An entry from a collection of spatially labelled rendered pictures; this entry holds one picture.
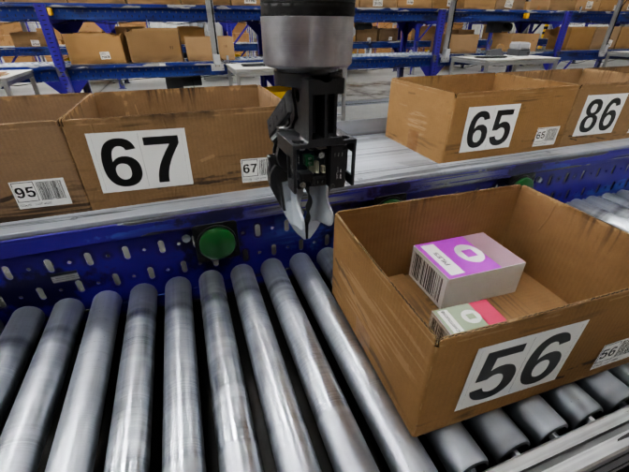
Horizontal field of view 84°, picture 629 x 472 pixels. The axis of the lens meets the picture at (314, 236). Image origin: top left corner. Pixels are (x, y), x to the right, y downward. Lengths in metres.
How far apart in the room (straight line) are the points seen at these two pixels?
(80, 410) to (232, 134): 0.50
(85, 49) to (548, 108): 4.66
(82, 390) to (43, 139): 0.40
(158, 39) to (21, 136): 4.27
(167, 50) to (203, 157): 4.27
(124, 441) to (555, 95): 1.14
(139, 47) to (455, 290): 4.68
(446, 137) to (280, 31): 0.64
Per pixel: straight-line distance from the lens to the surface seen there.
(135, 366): 0.61
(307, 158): 0.37
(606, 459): 0.60
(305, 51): 0.35
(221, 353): 0.59
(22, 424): 0.63
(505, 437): 0.55
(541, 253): 0.79
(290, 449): 0.49
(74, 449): 0.57
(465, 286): 0.65
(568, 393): 0.64
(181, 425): 0.53
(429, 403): 0.46
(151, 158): 0.72
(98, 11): 5.21
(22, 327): 0.78
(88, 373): 0.64
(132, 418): 0.56
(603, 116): 1.32
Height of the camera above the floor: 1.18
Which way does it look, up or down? 31 degrees down
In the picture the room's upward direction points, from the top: straight up
